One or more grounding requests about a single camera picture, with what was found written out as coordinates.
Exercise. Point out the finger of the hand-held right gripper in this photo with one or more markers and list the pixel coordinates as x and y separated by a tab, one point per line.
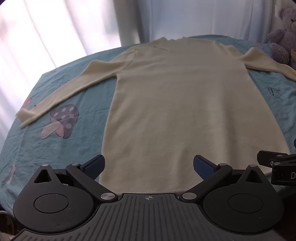
266	158

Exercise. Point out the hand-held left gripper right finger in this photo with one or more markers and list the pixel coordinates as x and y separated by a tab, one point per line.
203	167

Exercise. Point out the white curtain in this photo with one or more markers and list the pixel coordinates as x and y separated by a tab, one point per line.
69	23

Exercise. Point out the blue printed bed sheet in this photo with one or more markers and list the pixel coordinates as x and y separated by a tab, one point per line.
69	157

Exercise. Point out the cream knit sweater dress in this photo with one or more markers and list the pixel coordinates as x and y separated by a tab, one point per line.
185	104

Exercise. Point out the purple teddy bear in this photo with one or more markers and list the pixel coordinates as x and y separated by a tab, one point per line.
284	39

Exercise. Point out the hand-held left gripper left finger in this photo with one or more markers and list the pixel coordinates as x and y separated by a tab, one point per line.
96	166

